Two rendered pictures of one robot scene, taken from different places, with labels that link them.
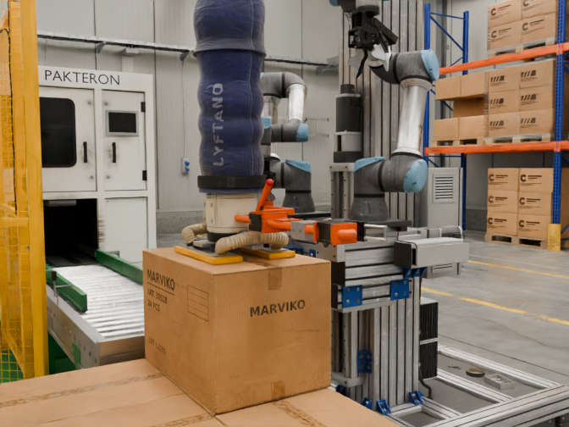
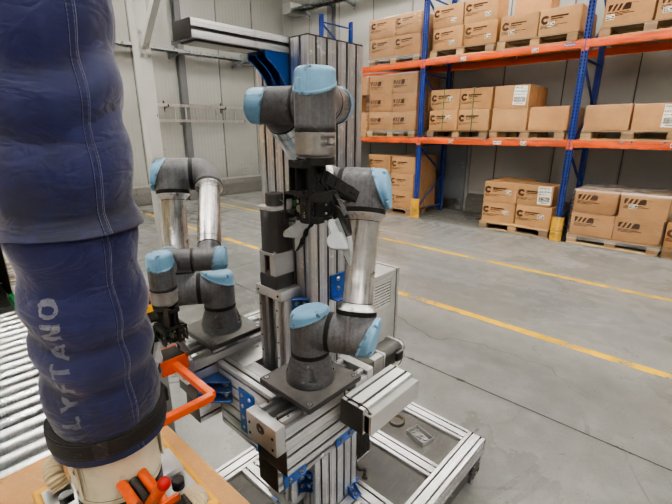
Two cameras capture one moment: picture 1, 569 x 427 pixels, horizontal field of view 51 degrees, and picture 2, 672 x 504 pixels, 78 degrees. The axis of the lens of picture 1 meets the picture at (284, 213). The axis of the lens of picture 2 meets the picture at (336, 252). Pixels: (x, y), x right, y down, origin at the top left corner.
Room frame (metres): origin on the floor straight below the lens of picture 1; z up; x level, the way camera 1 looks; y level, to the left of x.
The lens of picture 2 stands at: (1.13, -0.08, 1.77)
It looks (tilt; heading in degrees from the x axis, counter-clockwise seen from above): 17 degrees down; 344
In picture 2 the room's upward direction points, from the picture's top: straight up
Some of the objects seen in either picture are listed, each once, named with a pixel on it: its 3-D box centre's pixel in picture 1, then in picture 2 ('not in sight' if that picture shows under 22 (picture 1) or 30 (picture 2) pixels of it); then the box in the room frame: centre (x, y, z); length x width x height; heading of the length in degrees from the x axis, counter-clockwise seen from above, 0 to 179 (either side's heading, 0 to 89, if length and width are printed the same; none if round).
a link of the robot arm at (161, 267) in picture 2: (261, 131); (161, 270); (2.35, 0.09, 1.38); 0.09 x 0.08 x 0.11; 177
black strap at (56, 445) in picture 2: (232, 180); (110, 413); (1.98, 0.17, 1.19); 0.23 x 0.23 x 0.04
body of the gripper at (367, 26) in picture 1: (366, 29); (313, 190); (1.89, -0.26, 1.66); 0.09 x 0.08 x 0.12; 121
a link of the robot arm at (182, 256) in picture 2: (267, 133); (172, 261); (2.45, 0.07, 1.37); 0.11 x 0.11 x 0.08; 87
